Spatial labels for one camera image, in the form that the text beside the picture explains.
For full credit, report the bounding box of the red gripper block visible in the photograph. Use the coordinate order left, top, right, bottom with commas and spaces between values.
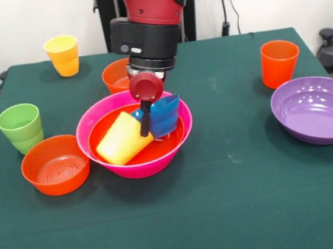
127, 70, 175, 138

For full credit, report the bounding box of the blue plastic bowl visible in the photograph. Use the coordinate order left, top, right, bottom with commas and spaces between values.
127, 93, 186, 143

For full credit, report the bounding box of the yellow plastic cup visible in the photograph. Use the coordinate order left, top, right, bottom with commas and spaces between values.
91, 107, 158, 170
42, 33, 82, 80

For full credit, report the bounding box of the large orange plastic bowl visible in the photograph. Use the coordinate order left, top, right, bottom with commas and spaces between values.
83, 97, 190, 172

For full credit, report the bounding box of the large pink plastic bowl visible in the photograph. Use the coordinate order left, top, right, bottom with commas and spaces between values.
70, 81, 201, 188

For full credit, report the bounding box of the small orange plastic bowl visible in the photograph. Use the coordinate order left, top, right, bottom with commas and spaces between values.
99, 57, 136, 96
17, 131, 95, 201

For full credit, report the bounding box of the dark green table cloth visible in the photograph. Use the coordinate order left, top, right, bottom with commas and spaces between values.
0, 18, 333, 249

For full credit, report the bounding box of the black column stand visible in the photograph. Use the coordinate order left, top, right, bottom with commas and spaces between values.
92, 0, 207, 55

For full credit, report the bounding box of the green plastic cup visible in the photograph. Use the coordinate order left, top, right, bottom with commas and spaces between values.
0, 101, 47, 159

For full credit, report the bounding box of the orange plastic cup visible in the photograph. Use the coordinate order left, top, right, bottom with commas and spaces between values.
257, 37, 305, 92

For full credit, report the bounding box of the purple plastic bowl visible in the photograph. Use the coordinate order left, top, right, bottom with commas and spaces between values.
267, 72, 333, 153

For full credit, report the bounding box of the black hanging wall cable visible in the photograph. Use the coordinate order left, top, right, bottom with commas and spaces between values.
218, 0, 243, 38

